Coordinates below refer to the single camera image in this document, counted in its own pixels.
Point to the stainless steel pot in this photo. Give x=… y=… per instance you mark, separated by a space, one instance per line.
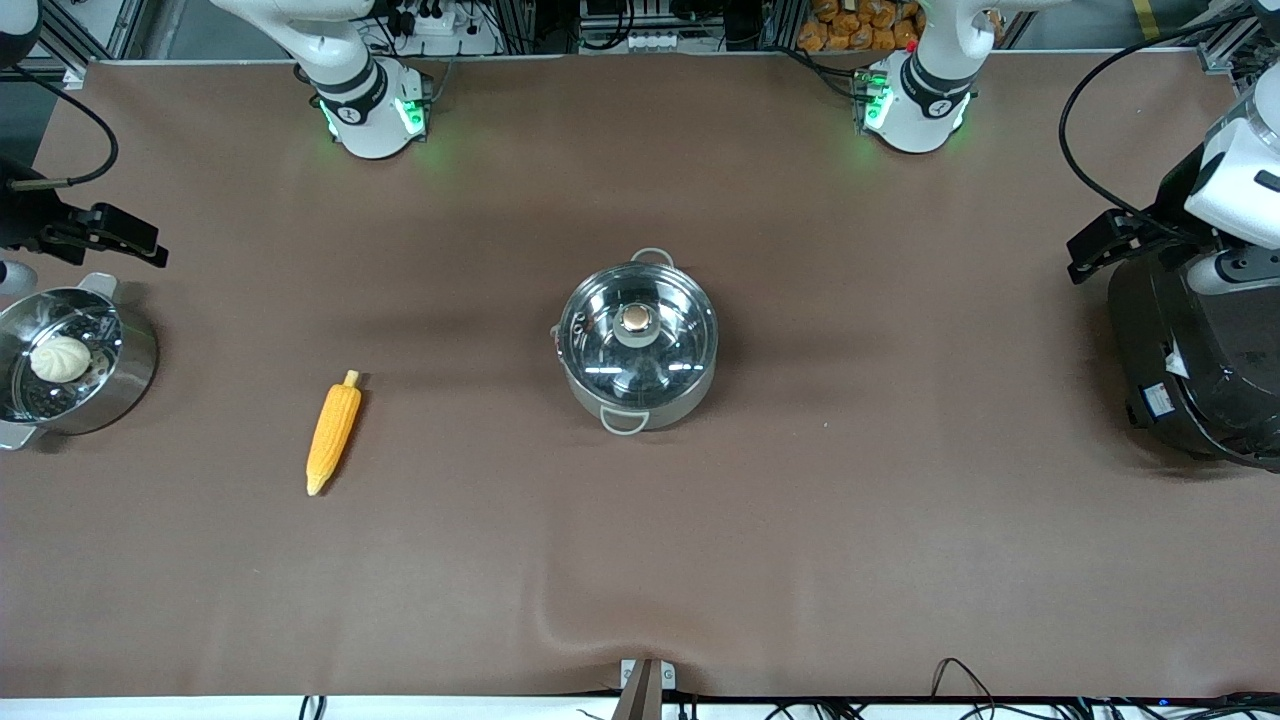
x=665 y=412

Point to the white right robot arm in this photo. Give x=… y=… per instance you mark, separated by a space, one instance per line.
x=365 y=110

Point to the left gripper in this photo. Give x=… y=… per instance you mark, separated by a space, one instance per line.
x=1158 y=226

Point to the white steamed bun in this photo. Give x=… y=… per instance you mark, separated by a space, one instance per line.
x=60 y=358

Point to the steel steamer pot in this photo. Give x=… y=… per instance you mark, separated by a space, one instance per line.
x=125 y=385

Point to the white power strip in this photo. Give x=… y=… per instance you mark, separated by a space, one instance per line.
x=432 y=18

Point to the metal table bracket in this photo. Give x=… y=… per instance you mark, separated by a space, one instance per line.
x=647 y=685

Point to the glass pot lid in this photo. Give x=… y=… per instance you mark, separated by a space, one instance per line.
x=640 y=320

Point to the black rice cooker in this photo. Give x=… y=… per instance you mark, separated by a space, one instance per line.
x=1200 y=370

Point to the brown table mat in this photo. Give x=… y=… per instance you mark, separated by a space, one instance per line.
x=640 y=560

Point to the basket of bread rolls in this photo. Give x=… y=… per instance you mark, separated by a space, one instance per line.
x=860 y=25

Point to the aluminium frame profile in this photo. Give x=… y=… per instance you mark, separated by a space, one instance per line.
x=1225 y=50

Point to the yellow corn cob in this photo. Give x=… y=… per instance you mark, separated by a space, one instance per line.
x=333 y=432

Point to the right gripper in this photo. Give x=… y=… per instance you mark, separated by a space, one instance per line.
x=24 y=218

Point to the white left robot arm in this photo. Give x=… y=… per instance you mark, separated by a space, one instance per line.
x=925 y=100

